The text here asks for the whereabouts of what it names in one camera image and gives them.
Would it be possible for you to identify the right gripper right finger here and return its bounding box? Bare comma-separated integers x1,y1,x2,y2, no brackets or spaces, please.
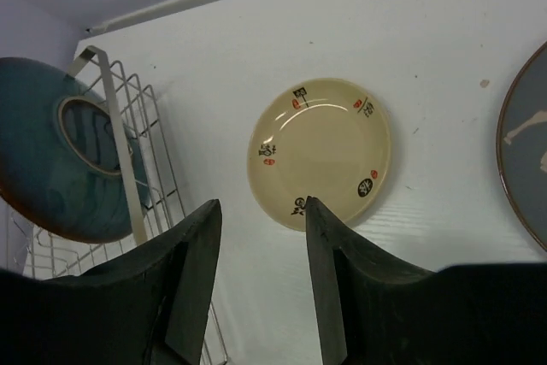
305,197,546,364

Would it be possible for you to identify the grey deer plate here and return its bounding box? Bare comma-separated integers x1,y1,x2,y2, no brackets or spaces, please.
496,44,546,248

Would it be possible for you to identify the wire dish rack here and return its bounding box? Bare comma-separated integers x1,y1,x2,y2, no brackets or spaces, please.
6,44,232,365

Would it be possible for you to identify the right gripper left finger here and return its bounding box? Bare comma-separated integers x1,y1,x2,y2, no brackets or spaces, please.
1,200,222,364

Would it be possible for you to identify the cream patterned small plate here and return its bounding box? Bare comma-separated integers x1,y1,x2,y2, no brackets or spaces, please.
247,78,392,231

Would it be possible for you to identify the teal glazed plate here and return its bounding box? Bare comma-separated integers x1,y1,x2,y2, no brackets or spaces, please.
1,57,132,244

